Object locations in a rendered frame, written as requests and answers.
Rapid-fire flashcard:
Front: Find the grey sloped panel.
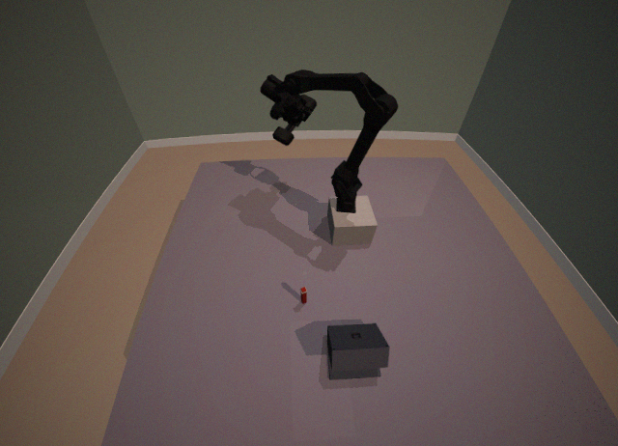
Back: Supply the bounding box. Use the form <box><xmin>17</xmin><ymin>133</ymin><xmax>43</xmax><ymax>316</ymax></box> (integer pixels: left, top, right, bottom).
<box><xmin>327</xmin><ymin>323</ymin><xmax>390</xmax><ymax>380</ymax></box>

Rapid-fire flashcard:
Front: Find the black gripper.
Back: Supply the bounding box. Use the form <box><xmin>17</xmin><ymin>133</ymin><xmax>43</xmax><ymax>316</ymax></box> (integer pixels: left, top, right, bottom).
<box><xmin>272</xmin><ymin>95</ymin><xmax>317</xmax><ymax>146</ymax></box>

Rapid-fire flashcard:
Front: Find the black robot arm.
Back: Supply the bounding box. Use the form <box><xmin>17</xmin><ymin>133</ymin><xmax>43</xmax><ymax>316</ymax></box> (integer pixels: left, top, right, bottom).
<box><xmin>260</xmin><ymin>70</ymin><xmax>398</xmax><ymax>213</ymax></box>

